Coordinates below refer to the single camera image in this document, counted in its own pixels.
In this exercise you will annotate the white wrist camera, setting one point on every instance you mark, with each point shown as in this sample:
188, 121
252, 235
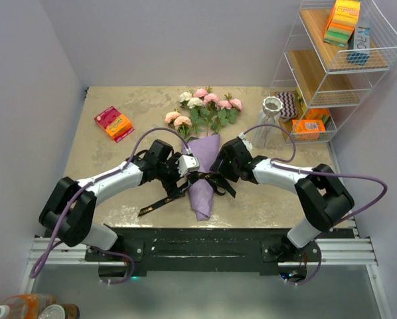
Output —
245, 139
187, 164

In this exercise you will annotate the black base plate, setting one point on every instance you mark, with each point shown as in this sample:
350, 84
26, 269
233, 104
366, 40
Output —
263, 251

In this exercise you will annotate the orange juice bottle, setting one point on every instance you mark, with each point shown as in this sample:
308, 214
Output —
25, 305

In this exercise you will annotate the aluminium rail frame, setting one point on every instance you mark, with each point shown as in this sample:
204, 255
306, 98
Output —
339, 247

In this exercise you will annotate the pink white flower bunch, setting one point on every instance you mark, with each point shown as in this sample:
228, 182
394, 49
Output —
202, 113

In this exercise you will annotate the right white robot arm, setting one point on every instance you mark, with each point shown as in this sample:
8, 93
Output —
323, 197

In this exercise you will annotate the purple wrapping paper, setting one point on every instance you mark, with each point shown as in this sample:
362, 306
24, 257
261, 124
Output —
205, 149

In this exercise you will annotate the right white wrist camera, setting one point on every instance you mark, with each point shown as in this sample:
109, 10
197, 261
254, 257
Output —
245, 139

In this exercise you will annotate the white ribbed vase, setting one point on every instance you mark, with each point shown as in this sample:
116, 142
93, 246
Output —
269, 114

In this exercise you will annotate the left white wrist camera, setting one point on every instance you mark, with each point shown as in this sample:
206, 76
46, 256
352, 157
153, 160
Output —
187, 164

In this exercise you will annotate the black gold-lettered ribbon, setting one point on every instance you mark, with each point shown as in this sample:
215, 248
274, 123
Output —
218, 184

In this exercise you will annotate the orange green sponge pack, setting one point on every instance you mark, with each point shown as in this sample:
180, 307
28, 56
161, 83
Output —
322, 114

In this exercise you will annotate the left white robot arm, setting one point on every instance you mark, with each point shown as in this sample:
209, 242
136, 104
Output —
69, 211

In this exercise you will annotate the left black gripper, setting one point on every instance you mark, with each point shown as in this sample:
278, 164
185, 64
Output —
172, 186

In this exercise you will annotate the white wire shelf rack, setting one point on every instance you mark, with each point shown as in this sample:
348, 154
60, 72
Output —
318, 74

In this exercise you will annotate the blue white tall box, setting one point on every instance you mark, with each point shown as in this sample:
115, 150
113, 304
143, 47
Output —
359, 44

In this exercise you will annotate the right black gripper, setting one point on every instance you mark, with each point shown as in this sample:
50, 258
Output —
222, 169

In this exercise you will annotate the pink orange snack box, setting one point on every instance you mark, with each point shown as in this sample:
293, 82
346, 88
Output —
116, 125

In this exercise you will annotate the metal tin can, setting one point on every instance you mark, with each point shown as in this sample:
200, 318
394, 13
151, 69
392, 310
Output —
60, 311

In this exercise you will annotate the orange box on shelf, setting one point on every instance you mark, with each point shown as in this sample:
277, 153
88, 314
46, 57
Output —
308, 130

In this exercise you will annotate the colourful sponge pack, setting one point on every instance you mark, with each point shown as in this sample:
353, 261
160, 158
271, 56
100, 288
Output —
342, 22

